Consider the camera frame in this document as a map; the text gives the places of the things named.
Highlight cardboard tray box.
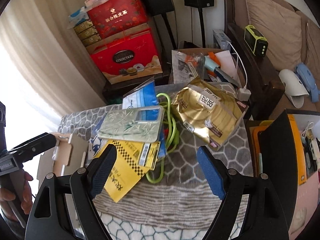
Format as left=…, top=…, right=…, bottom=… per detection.
left=36, top=133, right=89, bottom=183

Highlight yellow checkered envelope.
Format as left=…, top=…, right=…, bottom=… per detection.
left=95, top=139, right=161, bottom=203

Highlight green bamboo phone case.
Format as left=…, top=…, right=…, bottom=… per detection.
left=98, top=105, right=164, bottom=143

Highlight blue face mask packet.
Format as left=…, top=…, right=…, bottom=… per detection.
left=122, top=77, right=167, bottom=160

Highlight person's left hand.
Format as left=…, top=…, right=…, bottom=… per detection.
left=1, top=170, right=33, bottom=228

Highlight blue whale card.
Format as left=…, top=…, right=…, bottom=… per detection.
left=87, top=114, right=106, bottom=161

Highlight grey white patterned blanket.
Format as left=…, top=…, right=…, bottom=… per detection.
left=57, top=82, right=254, bottom=240

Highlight white sheer curtain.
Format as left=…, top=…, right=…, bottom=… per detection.
left=1, top=0, right=105, bottom=147

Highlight gold foil pouch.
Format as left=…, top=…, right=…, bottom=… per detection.
left=171, top=77, right=248, bottom=151

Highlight white slipper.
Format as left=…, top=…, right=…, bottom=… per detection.
left=279, top=69, right=309, bottom=108

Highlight blue slipper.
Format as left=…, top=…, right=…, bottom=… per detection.
left=295, top=63, right=319, bottom=103

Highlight cardboard box of clutter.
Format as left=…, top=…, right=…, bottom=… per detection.
left=171, top=48, right=246, bottom=88

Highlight gold stacked boxes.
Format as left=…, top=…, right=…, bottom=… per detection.
left=73, top=20, right=101, bottom=47

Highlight red Collection chocolate box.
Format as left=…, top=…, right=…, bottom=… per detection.
left=90, top=28, right=163, bottom=85

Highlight green yellow portable device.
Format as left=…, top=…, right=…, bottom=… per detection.
left=244, top=25, right=268, bottom=57

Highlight brown sofa cushion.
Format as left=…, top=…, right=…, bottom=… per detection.
left=234, top=0, right=319, bottom=75

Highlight red tea gift bag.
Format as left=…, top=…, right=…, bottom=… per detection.
left=87, top=0, right=149, bottom=39

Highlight white charger cable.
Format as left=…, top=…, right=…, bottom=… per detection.
left=226, top=41, right=252, bottom=102

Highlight green cord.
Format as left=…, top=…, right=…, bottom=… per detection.
left=145, top=92, right=180, bottom=184

